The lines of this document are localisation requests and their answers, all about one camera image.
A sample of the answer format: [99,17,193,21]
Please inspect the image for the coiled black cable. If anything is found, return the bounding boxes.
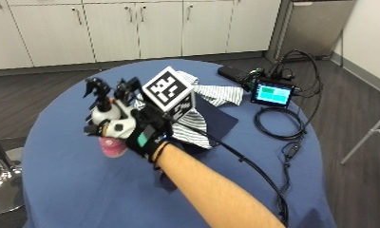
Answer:
[254,106,307,141]

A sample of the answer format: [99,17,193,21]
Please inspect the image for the chrome stand base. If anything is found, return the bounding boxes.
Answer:
[0,126,29,217]

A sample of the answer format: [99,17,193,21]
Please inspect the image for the navy blue cloth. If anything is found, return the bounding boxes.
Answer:
[158,93,242,194]

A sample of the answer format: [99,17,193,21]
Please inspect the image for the black glove cable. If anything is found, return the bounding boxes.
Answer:
[165,116,292,228]

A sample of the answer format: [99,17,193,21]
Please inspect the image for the black flat box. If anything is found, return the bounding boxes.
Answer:
[217,65,257,86]

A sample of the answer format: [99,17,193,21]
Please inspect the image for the white navy striped cloth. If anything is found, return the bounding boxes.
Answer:
[133,69,246,150]

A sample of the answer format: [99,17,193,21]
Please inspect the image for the small monitor with teal screen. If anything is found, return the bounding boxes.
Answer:
[250,76,302,109]

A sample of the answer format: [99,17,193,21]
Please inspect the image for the white cabinet row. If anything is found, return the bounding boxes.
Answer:
[0,0,283,71]

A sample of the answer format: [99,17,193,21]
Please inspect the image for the white marker cube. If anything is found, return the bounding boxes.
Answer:
[141,66,198,124]

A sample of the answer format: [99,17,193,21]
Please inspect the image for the blue tablecloth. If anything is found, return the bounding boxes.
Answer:
[21,58,340,228]

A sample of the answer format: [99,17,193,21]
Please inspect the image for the grey metal chair leg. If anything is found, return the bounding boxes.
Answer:
[339,107,380,165]

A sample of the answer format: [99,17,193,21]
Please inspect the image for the black looping monitor cables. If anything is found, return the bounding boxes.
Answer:
[268,48,326,127]

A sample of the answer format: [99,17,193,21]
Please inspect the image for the black wrist band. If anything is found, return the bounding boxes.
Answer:
[149,141,173,171]

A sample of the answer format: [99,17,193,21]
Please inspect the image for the stainless steel bin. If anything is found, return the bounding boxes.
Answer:
[265,0,358,64]

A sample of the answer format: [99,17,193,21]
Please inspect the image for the pink cup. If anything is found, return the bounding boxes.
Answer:
[98,136,129,159]

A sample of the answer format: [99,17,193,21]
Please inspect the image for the green circuit board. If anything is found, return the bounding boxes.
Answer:
[245,66,267,92]

